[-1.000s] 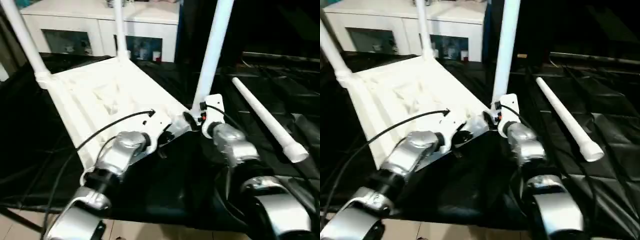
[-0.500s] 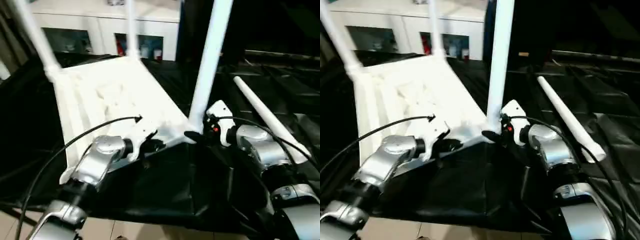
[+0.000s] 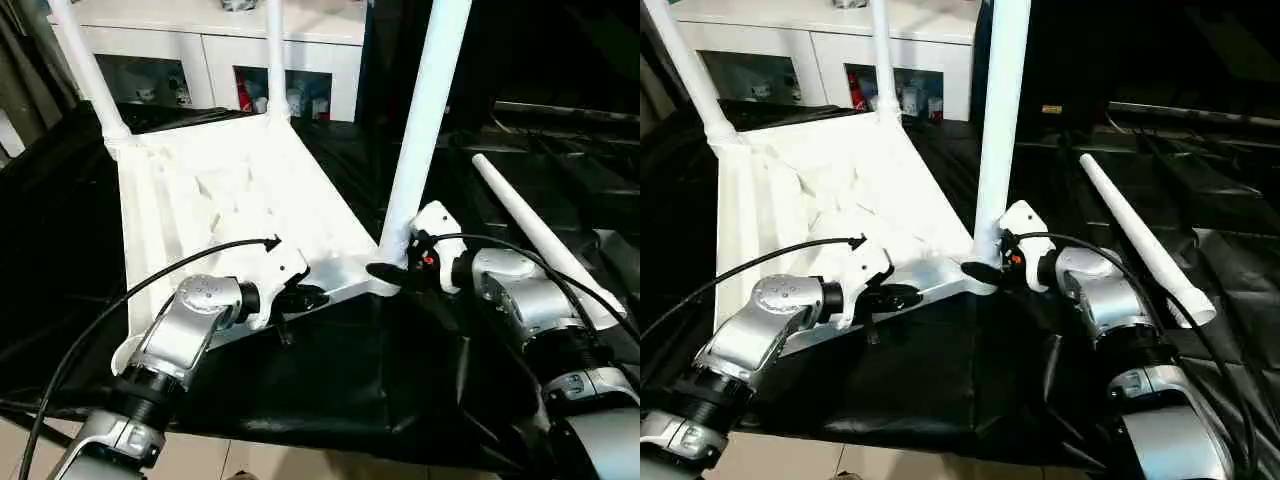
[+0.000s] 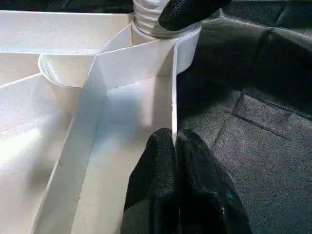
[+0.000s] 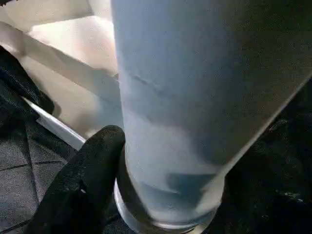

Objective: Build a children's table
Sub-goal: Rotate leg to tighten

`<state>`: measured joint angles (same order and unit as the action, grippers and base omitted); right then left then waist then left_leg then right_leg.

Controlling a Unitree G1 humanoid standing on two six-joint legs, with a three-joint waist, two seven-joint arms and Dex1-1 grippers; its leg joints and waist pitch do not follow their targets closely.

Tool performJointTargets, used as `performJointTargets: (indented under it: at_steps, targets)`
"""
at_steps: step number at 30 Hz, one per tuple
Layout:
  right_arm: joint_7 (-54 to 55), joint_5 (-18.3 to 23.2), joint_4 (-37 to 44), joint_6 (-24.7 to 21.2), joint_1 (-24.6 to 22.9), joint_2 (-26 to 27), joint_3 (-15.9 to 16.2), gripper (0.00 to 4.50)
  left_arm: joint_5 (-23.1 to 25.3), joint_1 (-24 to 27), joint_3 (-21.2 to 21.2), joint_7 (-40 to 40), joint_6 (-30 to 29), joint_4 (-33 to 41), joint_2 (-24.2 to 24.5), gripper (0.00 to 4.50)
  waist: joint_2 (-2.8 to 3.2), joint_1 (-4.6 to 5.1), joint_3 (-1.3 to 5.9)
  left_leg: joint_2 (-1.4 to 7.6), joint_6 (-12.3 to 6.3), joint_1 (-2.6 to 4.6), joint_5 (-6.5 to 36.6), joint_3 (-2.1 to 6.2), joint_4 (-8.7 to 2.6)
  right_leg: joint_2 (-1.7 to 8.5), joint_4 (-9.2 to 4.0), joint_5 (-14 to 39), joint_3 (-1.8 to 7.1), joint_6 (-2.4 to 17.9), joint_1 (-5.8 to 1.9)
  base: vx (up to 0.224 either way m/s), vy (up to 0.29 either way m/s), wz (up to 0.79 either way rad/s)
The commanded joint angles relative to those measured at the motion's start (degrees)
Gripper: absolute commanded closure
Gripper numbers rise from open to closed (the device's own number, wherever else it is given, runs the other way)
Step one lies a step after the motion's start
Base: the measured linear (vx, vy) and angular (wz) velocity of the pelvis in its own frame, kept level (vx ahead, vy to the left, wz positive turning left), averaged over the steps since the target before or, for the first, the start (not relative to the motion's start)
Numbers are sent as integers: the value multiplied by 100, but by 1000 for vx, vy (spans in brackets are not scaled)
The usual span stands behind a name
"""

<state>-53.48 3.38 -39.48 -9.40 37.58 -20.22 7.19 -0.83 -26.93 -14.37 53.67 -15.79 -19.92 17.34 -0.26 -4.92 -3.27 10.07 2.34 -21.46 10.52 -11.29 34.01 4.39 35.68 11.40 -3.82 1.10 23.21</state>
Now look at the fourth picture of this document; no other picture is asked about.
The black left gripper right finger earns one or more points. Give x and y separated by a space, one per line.
207 192

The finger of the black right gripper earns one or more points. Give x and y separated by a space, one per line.
190 12

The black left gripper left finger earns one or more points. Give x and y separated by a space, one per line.
153 182

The white plastic table leg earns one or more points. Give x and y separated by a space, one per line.
146 19

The white plastic table top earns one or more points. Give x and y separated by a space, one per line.
73 122

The black work mat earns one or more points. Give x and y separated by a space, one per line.
256 109

